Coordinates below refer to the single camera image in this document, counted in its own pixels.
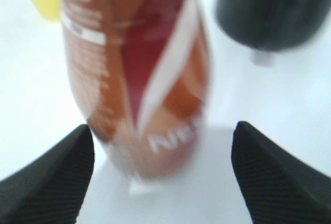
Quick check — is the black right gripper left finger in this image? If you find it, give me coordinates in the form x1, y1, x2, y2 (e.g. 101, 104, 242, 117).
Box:
1, 124, 95, 223

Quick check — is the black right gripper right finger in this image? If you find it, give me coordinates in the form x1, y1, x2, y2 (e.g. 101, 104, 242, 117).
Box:
231, 121, 330, 223

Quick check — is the brown coffee drink bottle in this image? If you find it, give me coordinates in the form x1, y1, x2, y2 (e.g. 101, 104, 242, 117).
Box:
61, 0, 210, 179

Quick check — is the black mug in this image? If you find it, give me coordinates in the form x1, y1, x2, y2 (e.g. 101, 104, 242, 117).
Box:
215, 0, 330, 66

